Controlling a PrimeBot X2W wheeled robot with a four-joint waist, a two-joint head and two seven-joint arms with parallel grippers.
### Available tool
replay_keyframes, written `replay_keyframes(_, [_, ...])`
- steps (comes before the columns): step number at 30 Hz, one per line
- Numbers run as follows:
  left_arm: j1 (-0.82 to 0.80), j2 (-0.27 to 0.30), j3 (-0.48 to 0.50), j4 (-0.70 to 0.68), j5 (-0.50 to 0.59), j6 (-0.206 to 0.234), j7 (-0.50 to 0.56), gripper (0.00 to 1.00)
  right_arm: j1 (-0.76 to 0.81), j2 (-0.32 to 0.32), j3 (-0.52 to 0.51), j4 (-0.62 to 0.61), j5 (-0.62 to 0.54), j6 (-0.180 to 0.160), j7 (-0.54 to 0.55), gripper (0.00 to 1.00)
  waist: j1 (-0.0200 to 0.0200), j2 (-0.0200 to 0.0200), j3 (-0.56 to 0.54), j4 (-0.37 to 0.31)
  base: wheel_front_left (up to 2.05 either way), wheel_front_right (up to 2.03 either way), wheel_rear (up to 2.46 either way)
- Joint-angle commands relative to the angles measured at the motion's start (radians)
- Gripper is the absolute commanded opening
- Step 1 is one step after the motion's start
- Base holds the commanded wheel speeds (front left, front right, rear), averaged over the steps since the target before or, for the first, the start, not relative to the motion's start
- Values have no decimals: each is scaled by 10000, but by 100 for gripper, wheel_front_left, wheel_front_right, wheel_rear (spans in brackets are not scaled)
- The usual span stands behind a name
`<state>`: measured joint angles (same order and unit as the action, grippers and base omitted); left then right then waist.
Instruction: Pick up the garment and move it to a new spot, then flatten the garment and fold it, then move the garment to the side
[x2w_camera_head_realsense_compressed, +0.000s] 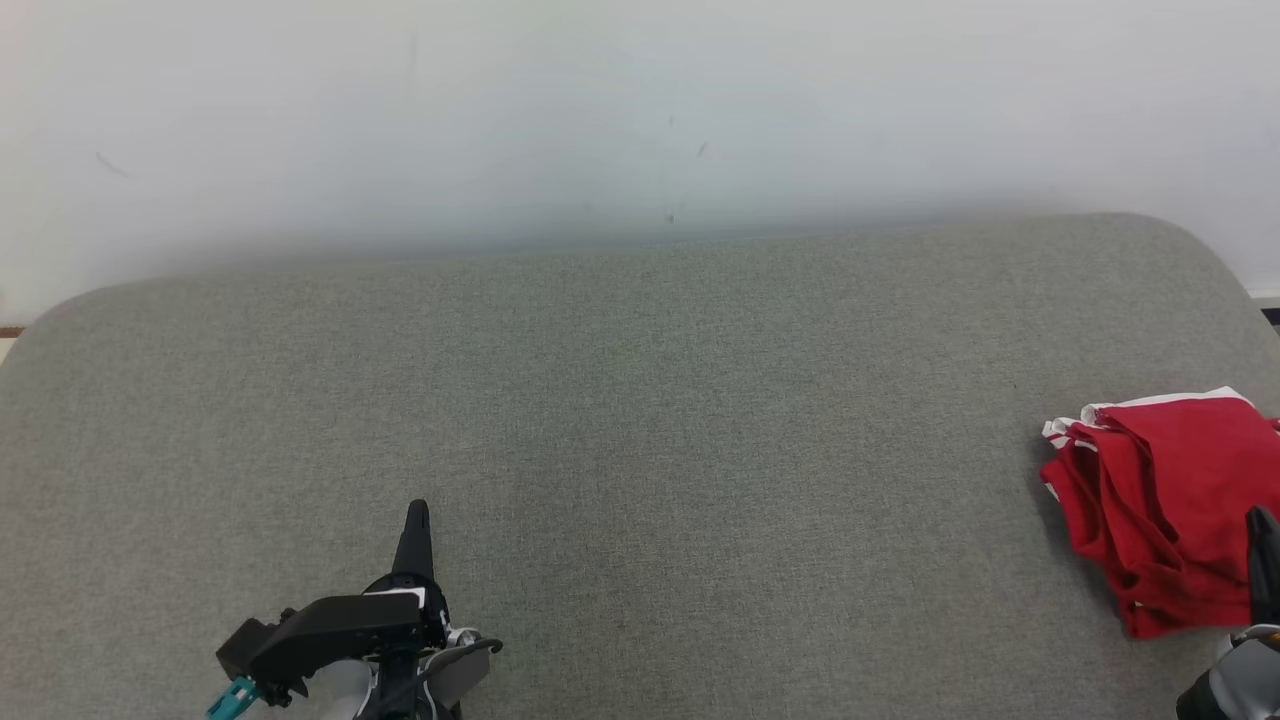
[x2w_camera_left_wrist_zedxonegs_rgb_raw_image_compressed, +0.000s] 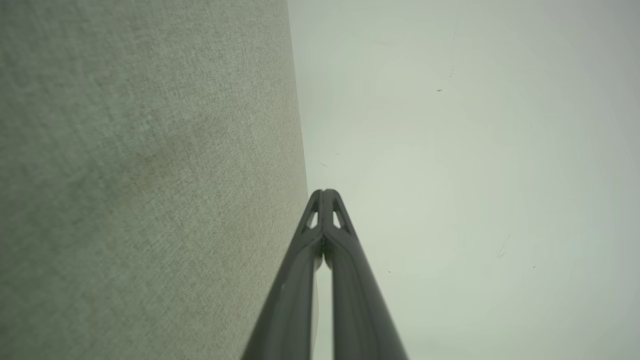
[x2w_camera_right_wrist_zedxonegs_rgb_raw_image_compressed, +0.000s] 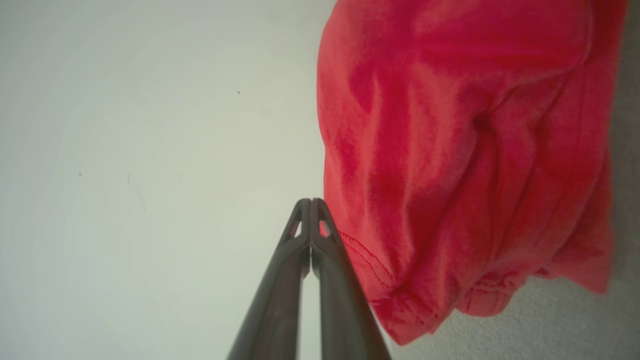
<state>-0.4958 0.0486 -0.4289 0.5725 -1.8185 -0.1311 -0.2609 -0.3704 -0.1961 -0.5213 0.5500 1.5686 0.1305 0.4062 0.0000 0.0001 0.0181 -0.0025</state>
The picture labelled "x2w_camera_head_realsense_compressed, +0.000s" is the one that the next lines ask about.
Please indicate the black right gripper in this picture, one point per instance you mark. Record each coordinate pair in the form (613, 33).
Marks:
(1245, 680)

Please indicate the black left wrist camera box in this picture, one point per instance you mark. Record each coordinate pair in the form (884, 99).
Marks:
(330, 630)

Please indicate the grey fabric sofa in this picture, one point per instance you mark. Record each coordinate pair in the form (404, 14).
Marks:
(650, 430)

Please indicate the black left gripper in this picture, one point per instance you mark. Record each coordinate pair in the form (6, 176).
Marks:
(438, 608)

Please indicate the red and white basketball jersey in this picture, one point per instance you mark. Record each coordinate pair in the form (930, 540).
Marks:
(1170, 500)

